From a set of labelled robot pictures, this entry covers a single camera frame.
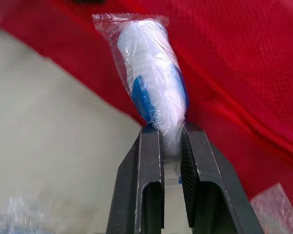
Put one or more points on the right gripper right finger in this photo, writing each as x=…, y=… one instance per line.
x=210, y=175

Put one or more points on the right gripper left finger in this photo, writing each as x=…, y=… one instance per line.
x=131, y=175

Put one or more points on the white blue bandage pack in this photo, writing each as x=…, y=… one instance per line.
x=151, y=80

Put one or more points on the red mesh pouch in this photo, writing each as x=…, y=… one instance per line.
x=234, y=73

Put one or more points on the clear plastic small pack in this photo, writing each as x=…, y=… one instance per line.
x=278, y=209

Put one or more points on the clear crinkled small pack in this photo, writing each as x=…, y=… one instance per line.
x=17, y=214

